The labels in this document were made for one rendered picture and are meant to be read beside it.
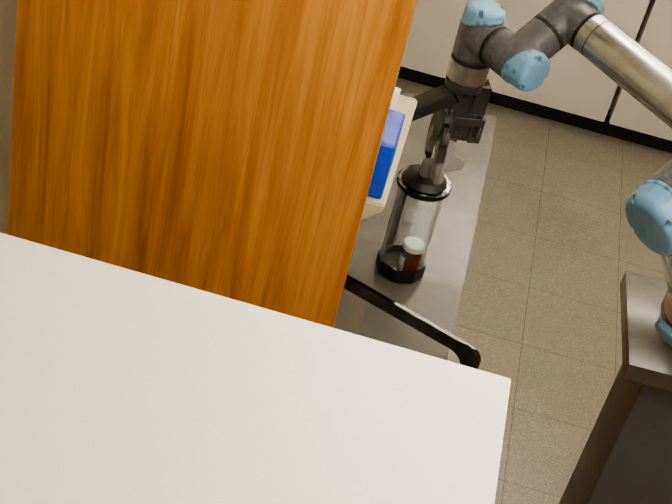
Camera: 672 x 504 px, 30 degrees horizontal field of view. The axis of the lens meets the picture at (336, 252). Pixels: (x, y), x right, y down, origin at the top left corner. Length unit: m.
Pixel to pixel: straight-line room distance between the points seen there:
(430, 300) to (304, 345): 1.77
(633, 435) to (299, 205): 1.29
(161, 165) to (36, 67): 0.21
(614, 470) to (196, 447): 2.20
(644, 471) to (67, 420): 2.23
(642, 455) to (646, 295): 0.35
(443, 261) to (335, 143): 1.07
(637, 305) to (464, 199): 0.46
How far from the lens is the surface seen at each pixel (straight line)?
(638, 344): 2.63
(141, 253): 1.81
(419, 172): 2.46
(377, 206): 1.76
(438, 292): 2.57
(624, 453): 2.82
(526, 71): 2.20
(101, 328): 0.77
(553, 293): 4.29
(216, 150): 1.67
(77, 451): 0.70
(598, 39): 2.22
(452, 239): 2.73
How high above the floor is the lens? 2.49
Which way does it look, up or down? 37 degrees down
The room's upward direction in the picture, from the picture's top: 14 degrees clockwise
